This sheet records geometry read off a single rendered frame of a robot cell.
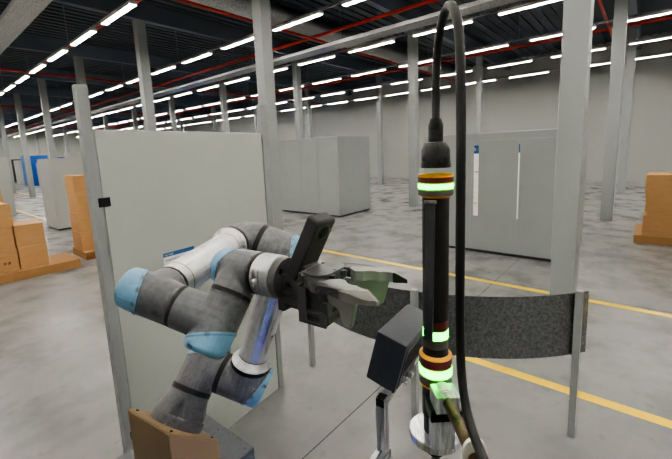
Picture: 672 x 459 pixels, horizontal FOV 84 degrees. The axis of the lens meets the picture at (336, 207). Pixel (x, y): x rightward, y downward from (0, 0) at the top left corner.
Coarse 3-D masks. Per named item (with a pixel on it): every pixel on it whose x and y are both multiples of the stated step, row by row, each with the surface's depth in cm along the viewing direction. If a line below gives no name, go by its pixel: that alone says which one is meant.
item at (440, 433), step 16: (432, 384) 48; (448, 384) 47; (432, 400) 47; (416, 416) 54; (432, 416) 46; (416, 432) 51; (432, 432) 47; (448, 432) 47; (432, 448) 48; (448, 448) 48
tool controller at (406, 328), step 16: (400, 320) 132; (416, 320) 134; (384, 336) 122; (400, 336) 123; (416, 336) 125; (384, 352) 123; (400, 352) 119; (416, 352) 130; (368, 368) 128; (384, 368) 124; (400, 368) 120; (384, 384) 125; (400, 384) 126
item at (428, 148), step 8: (432, 120) 45; (440, 120) 45; (432, 128) 45; (440, 128) 45; (432, 136) 45; (440, 136) 45; (424, 144) 46; (432, 144) 44; (440, 144) 44; (424, 152) 45; (432, 152) 44; (440, 152) 44; (448, 152) 45; (424, 160) 45; (432, 160) 44; (440, 160) 44; (448, 160) 45; (424, 392) 50; (424, 400) 50; (424, 408) 50; (424, 416) 51; (424, 424) 51; (440, 456) 51
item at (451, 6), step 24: (456, 24) 36; (456, 48) 36; (432, 72) 44; (456, 72) 36; (432, 96) 45; (456, 96) 36; (456, 120) 37; (456, 144) 37; (456, 168) 37; (456, 192) 38; (456, 216) 38; (456, 240) 38; (456, 264) 39; (456, 288) 39; (456, 312) 39; (456, 336) 40; (456, 360) 40; (480, 456) 35
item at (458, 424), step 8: (448, 400) 44; (448, 408) 43; (456, 408) 43; (448, 416) 43; (456, 416) 42; (456, 424) 41; (464, 424) 41; (456, 432) 40; (464, 432) 39; (464, 440) 38; (472, 456) 36
